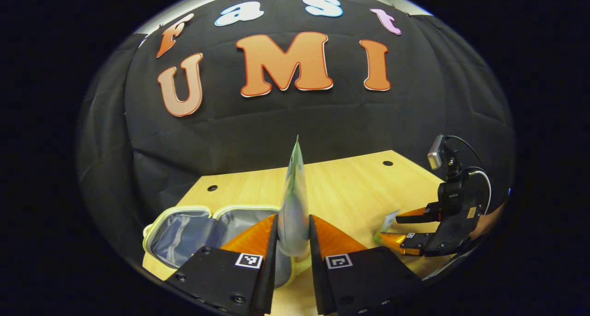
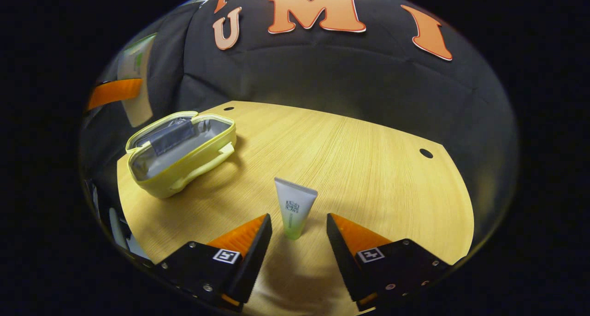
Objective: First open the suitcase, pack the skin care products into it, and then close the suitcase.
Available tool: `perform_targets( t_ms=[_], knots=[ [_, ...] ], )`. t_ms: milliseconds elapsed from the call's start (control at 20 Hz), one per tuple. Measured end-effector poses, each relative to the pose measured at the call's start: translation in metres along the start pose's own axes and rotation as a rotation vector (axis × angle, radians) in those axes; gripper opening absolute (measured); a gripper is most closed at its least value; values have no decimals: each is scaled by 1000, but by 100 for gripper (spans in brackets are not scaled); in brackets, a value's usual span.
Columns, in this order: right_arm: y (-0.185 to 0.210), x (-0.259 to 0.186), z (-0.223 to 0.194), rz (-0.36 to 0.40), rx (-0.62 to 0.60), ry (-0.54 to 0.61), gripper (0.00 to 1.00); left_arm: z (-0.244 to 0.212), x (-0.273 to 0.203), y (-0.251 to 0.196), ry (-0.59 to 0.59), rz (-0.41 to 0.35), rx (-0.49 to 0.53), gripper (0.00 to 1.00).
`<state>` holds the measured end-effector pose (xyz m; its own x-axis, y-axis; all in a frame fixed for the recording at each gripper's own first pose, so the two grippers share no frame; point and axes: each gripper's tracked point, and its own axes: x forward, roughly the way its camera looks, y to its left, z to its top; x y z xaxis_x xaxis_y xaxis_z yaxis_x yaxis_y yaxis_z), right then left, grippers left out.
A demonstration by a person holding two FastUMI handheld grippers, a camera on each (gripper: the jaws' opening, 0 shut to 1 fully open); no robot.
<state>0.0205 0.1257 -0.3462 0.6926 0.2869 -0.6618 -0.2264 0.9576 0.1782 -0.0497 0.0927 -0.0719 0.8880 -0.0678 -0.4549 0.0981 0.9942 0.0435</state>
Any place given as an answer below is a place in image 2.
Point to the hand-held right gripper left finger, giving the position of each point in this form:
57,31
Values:
253,265

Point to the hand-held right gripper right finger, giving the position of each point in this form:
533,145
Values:
343,260

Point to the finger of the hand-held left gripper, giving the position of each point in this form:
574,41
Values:
115,92

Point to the white tube with green label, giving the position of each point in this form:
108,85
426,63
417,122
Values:
138,60

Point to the white green skincare tube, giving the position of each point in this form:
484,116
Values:
294,205

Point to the pale yellow suitcase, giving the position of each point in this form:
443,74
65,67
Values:
184,154

